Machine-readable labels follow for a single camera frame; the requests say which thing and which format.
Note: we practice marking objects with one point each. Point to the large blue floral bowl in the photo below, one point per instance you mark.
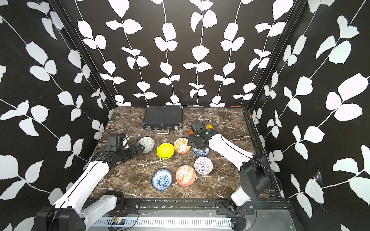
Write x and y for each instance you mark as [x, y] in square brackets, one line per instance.
[161, 180]

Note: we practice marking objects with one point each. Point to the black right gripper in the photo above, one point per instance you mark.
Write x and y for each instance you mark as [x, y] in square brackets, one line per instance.
[191, 140]

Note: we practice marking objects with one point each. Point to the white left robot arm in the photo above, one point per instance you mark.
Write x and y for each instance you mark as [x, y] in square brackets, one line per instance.
[68, 212]

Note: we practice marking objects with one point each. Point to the red geometric pattern bowl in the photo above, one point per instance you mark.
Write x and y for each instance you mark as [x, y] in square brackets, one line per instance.
[185, 175]

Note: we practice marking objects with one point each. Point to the black carrying case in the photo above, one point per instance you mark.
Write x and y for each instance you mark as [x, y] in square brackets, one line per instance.
[163, 117]

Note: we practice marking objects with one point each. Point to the orange leaf pattern bowl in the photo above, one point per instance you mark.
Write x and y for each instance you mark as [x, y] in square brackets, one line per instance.
[181, 145]

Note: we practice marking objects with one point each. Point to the black white lattice bowl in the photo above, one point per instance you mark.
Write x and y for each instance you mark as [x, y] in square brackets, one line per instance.
[203, 166]

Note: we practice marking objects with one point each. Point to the small circuit board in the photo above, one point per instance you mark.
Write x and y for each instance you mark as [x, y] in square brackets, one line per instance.
[118, 221]

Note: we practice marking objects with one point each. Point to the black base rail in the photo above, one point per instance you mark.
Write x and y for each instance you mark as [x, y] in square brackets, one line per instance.
[220, 206]

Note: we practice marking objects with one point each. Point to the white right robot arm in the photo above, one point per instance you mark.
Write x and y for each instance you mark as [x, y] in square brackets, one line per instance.
[255, 175]

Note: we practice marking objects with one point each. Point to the white vented strip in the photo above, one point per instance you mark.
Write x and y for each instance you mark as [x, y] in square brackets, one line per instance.
[162, 222]

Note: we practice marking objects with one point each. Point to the grey green patterned bowl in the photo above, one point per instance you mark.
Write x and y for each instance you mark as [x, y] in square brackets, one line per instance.
[148, 144]

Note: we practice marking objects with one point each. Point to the small blue floral bowl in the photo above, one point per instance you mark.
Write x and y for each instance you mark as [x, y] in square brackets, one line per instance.
[201, 153]

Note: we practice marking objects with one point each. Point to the lime yellow plastic bowl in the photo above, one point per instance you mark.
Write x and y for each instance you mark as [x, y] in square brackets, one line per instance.
[165, 151]

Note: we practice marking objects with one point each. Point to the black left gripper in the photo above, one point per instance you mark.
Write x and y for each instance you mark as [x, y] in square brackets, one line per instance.
[134, 151]

